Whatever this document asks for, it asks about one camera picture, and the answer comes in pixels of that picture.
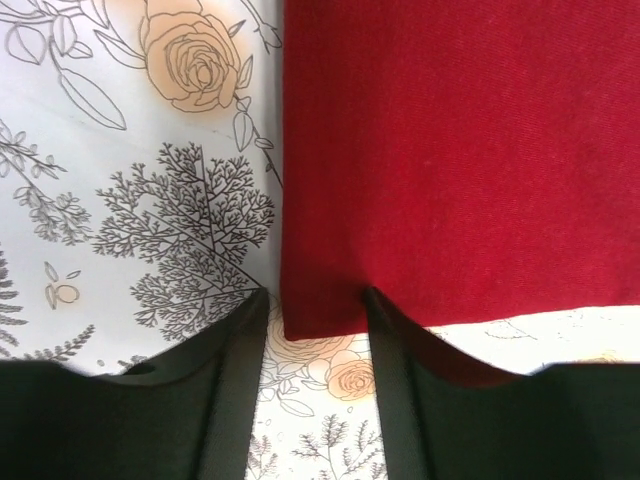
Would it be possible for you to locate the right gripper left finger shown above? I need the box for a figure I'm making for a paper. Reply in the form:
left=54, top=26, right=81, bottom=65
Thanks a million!
left=1, top=289, right=269, bottom=479

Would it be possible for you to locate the floral table cloth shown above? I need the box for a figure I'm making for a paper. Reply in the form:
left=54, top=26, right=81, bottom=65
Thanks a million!
left=1, top=1, right=639, bottom=479

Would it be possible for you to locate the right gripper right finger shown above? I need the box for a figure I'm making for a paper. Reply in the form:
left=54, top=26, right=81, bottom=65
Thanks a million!
left=364, top=288, right=639, bottom=479

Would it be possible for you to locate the red t shirt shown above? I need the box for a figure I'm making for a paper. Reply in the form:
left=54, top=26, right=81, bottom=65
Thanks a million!
left=280, top=0, right=640, bottom=389

